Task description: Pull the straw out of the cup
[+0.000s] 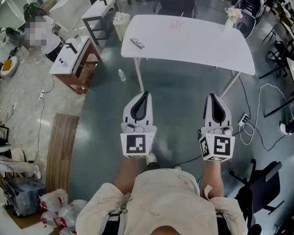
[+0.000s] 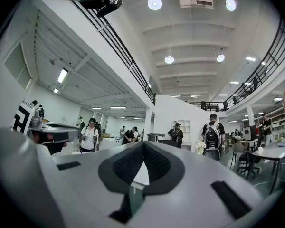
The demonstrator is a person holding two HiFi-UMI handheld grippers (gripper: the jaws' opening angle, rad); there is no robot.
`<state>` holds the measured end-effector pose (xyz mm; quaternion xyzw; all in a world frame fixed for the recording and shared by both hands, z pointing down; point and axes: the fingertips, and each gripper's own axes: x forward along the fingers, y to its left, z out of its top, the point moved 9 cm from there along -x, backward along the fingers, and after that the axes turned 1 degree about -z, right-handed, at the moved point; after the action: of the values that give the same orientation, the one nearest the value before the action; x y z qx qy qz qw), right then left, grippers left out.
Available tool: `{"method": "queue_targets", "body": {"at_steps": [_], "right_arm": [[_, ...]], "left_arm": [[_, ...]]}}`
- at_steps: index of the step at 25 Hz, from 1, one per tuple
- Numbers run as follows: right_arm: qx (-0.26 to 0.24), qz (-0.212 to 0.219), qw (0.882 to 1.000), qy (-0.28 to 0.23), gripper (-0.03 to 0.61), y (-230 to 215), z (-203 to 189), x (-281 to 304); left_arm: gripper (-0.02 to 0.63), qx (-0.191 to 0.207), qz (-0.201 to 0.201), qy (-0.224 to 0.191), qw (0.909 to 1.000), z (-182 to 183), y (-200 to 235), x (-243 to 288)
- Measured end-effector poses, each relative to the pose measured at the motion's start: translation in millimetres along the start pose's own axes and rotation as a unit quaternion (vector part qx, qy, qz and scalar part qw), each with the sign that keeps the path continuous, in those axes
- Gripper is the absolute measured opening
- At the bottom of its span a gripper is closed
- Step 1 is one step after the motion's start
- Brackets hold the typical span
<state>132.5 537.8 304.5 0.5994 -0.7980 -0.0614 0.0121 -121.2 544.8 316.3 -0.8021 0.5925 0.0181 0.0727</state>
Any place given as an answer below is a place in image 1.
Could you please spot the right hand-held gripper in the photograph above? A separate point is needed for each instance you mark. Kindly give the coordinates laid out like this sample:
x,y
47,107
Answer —
x,y
221,146

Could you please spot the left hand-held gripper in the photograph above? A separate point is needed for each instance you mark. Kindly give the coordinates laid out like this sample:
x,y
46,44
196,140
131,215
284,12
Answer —
x,y
136,143

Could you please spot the person's left forearm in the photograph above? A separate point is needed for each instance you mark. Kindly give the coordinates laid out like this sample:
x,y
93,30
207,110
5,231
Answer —
x,y
128,172

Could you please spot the person's right forearm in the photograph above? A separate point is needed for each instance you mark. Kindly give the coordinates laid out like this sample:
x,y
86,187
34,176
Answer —
x,y
213,177

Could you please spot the small grey cup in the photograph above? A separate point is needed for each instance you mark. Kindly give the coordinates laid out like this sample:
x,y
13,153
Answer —
x,y
78,38

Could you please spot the white power strip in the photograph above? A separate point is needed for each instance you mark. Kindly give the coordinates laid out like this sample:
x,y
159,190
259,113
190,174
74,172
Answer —
x,y
41,95
243,119

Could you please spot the clear water bottle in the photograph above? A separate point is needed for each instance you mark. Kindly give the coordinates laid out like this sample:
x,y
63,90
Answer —
x,y
122,75

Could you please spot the person's white shoe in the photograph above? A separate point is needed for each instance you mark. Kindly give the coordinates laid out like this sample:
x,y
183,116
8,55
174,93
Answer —
x,y
151,158

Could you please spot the black eyeglasses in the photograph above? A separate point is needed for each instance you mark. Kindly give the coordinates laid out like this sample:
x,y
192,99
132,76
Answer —
x,y
134,41

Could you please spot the black swivel chair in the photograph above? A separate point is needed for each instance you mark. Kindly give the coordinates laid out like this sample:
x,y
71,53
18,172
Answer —
x,y
264,187

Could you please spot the wooden board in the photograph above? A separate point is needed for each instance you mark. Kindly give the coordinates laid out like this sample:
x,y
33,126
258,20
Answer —
x,y
61,150

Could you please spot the cream waste bin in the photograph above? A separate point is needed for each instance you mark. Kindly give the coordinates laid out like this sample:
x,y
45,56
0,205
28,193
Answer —
x,y
120,28

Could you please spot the white cabinet brown sides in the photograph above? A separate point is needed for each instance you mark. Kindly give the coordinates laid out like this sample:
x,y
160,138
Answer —
x,y
68,60

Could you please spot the white vase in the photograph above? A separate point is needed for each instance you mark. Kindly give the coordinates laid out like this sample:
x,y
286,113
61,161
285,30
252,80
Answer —
x,y
227,27

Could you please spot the person's cream shirt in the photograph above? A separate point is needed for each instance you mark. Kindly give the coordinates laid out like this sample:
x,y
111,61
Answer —
x,y
166,199

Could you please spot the black tap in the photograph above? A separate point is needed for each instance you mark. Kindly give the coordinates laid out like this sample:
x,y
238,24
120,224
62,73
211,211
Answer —
x,y
71,47

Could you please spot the pale pink flowers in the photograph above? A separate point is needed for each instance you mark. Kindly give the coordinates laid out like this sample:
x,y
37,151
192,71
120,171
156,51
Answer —
x,y
234,13

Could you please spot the black faucet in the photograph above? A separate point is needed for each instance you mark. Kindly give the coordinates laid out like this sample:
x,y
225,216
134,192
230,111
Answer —
x,y
104,1

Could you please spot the clear plastic bag red print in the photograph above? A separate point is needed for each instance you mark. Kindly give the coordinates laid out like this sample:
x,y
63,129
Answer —
x,y
66,215
52,199

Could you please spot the white bathtub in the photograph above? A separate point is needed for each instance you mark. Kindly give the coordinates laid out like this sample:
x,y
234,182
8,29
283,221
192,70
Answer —
x,y
66,6

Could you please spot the round white basket orange cushion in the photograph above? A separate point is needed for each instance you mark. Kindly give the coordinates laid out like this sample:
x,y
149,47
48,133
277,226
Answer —
x,y
8,66

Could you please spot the grey plastic storage box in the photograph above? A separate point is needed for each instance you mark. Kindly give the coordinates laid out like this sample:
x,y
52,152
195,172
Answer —
x,y
24,195

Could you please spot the white side table black frame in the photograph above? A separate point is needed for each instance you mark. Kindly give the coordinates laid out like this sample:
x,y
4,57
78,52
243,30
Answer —
x,y
99,8

